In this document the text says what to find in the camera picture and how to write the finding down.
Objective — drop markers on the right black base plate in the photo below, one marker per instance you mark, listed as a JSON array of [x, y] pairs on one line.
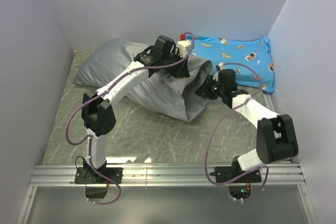
[[225, 173]]

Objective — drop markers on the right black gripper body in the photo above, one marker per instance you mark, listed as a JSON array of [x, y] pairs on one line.
[[211, 89]]

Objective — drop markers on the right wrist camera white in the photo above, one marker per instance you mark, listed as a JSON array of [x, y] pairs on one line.
[[219, 67]]

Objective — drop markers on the grey pillowcase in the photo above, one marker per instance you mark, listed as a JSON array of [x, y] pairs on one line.
[[159, 93]]

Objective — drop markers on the aluminium mounting rail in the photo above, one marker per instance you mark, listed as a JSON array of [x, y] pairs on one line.
[[166, 175]]

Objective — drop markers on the blue cartoon print pillow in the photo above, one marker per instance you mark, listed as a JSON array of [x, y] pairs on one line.
[[251, 60]]

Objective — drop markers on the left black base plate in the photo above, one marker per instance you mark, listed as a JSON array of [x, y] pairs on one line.
[[85, 175]]

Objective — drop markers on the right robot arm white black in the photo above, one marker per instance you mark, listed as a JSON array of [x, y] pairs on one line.
[[276, 137]]

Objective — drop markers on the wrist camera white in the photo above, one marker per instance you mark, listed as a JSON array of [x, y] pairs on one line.
[[219, 67], [183, 45]]

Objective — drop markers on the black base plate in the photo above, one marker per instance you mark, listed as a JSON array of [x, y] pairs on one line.
[[225, 173], [85, 175]]

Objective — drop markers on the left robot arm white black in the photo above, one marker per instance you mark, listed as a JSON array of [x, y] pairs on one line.
[[97, 108]]

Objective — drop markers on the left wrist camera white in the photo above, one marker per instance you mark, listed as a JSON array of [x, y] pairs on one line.
[[183, 45]]

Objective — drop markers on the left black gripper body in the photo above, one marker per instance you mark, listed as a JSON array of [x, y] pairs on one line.
[[176, 70]]

